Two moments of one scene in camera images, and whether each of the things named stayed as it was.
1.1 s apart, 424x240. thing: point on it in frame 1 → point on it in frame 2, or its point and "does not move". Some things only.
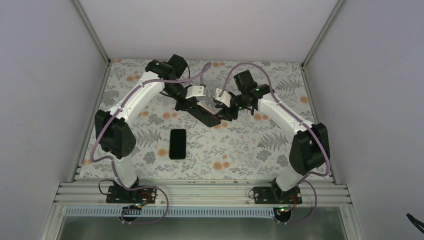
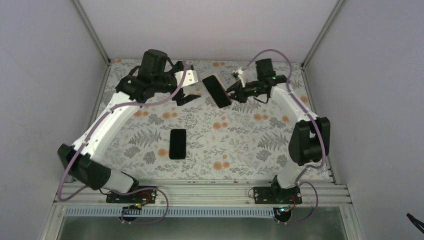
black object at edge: x=416 y=223 does not move
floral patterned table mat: x=251 y=146 does not move
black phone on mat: x=177 y=144 does not move
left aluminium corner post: x=93 y=33 does not move
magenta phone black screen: x=210 y=119 → x=216 y=91
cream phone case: x=210 y=107 → x=222 y=85
